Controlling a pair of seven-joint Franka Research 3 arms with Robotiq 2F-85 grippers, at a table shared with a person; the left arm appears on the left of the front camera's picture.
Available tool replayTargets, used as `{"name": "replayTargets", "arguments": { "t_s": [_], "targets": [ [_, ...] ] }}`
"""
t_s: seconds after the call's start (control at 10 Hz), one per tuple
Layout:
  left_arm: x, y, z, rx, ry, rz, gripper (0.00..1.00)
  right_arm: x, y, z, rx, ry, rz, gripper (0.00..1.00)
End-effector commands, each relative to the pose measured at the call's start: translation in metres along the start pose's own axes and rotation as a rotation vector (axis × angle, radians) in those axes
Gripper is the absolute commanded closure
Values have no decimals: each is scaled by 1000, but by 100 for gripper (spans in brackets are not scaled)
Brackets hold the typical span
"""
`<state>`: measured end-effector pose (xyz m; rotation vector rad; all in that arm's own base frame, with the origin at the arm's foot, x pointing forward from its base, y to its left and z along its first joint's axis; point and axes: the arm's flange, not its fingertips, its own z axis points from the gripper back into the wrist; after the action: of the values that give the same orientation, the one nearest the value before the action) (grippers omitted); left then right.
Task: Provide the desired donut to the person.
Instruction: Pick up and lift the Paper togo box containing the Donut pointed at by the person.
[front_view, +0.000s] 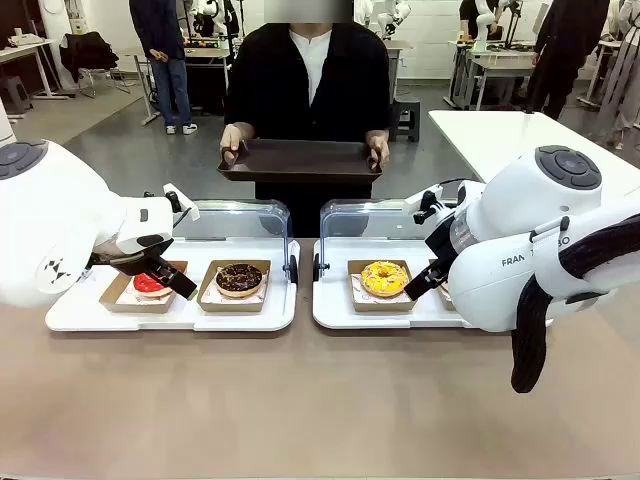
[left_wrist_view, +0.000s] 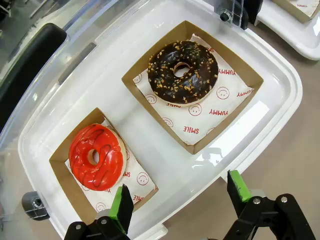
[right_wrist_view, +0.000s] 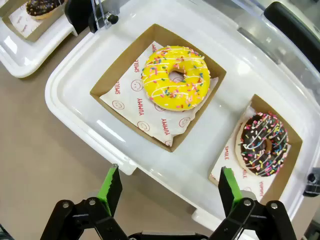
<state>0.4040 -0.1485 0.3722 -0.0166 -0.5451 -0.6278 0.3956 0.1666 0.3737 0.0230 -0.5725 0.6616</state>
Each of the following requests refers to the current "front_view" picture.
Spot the grey plastic stool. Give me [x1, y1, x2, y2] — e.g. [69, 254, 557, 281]
[0, 75, 34, 116]

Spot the bystander in blue jeans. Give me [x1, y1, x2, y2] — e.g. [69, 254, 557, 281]
[128, 0, 199, 136]

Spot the white display tray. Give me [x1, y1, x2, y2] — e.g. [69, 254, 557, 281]
[44, 237, 300, 334]
[312, 237, 474, 331]

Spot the white background desk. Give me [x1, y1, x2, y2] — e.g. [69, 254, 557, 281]
[0, 37, 70, 120]

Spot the yellow sprinkled donut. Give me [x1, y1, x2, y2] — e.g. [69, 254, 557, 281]
[360, 261, 408, 297]

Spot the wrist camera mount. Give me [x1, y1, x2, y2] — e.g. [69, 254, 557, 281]
[163, 183, 201, 224]
[403, 183, 446, 226]

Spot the chocolate donut with crumb topping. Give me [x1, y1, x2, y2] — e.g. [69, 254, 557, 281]
[215, 263, 265, 300]

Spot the black cable sleeve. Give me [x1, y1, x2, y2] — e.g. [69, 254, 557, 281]
[509, 212, 640, 394]

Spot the person in black top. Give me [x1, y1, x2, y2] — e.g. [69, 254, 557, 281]
[224, 0, 392, 239]

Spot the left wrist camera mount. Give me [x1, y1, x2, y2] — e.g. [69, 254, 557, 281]
[163, 183, 201, 224]

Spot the black plastic stool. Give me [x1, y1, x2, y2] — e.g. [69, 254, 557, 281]
[389, 96, 422, 143]

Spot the grey background workbench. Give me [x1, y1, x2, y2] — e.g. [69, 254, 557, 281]
[448, 38, 540, 112]

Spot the bystander in grey coat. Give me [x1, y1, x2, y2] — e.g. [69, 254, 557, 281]
[597, 0, 640, 150]

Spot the bystander in black clothes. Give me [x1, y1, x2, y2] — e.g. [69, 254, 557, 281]
[524, 0, 612, 121]

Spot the clear plastic dome cover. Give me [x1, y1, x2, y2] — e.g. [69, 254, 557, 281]
[172, 198, 300, 287]
[312, 198, 451, 285]

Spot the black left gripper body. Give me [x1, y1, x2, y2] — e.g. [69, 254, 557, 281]
[88, 233, 174, 277]

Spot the kraft paper donut box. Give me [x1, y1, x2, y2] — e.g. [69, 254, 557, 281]
[98, 259, 189, 315]
[347, 258, 418, 315]
[196, 258, 272, 315]
[428, 258, 457, 312]

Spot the white rectangular table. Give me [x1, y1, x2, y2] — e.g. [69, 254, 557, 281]
[428, 109, 640, 184]

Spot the dark brown serving tray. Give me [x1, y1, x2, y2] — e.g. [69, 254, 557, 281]
[216, 138, 384, 185]

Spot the black jacket on chair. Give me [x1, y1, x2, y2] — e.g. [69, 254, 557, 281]
[59, 32, 120, 84]

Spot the red glazed donut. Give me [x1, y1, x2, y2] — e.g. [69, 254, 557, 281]
[132, 272, 174, 300]

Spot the person's left hand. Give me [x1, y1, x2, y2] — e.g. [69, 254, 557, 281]
[364, 128, 392, 171]

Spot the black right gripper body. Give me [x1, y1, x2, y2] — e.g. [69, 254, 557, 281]
[424, 212, 464, 266]

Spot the white printed paper liner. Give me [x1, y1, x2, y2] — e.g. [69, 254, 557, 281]
[117, 287, 176, 305]
[202, 279, 267, 305]
[351, 272, 414, 304]

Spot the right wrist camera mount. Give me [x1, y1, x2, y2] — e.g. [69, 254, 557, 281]
[403, 183, 446, 226]

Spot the person's right hand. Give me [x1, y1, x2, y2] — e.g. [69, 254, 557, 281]
[219, 123, 250, 169]

